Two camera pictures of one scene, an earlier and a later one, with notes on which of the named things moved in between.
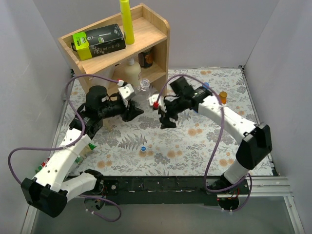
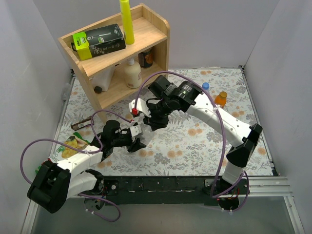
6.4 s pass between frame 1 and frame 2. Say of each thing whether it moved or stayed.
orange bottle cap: stayed
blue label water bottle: stayed
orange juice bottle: stayed
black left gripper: moved
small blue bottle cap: stayed
